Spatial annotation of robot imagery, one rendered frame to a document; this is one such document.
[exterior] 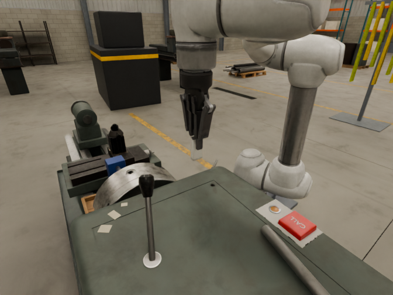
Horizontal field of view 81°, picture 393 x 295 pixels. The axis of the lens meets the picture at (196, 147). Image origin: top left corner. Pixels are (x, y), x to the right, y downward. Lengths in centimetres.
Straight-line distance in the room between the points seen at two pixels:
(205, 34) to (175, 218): 41
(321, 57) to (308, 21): 52
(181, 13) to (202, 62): 10
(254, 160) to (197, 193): 62
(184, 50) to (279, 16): 19
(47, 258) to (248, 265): 205
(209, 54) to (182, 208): 37
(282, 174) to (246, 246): 68
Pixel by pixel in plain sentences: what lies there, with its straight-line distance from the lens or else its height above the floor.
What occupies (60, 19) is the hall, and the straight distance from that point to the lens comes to 1478.
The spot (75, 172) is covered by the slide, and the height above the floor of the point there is 97.
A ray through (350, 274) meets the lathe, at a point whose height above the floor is 126.
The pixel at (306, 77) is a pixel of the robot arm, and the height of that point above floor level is 150.
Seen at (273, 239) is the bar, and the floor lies 127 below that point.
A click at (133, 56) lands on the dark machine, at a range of 540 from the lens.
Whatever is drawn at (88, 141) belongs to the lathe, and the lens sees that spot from 186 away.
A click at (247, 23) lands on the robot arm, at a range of 45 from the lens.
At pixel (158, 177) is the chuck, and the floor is 123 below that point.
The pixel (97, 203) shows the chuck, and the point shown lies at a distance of 83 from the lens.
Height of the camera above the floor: 166
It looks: 28 degrees down
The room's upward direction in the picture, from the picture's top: straight up
